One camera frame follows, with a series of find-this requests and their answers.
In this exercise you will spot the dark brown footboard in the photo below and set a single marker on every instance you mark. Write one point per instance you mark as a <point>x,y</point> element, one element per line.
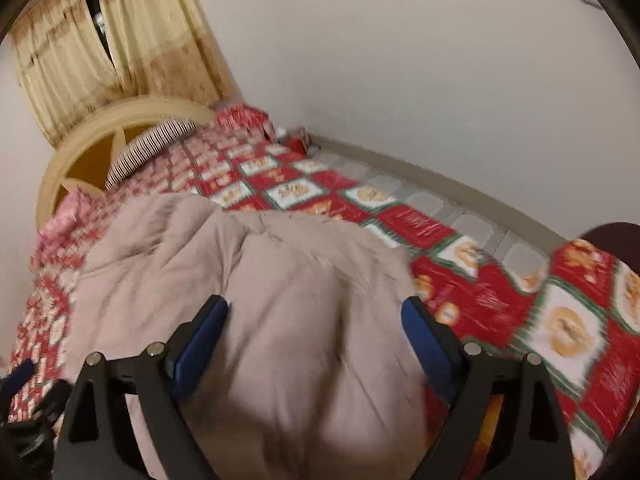
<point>612,240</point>

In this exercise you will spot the cream round headboard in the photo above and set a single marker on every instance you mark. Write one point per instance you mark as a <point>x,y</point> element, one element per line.
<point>100,125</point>

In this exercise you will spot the grey quilted mattress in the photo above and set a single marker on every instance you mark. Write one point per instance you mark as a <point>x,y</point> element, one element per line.
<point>450,207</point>

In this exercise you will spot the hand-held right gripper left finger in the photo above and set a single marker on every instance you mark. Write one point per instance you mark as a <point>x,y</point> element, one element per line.
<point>200,342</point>

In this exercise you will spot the red printed checkered blanket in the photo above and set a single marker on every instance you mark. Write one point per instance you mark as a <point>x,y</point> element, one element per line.
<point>500,280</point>

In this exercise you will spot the pink pillow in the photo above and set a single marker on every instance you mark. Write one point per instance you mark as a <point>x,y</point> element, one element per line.
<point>70,210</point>

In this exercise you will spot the striped pillow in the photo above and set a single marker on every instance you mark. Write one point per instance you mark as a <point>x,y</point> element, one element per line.
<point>145,147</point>

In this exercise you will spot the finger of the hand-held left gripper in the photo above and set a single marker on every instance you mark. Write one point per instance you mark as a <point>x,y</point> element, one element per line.
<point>20,371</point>

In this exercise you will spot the beige puffer jacket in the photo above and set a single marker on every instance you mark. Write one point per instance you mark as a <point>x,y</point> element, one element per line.
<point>300,285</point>

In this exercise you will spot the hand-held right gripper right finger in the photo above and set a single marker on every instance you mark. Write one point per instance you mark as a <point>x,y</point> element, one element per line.
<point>425,345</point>

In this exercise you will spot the beige patterned curtain panel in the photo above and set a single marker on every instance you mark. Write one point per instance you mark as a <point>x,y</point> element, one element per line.
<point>160,30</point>
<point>55,60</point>

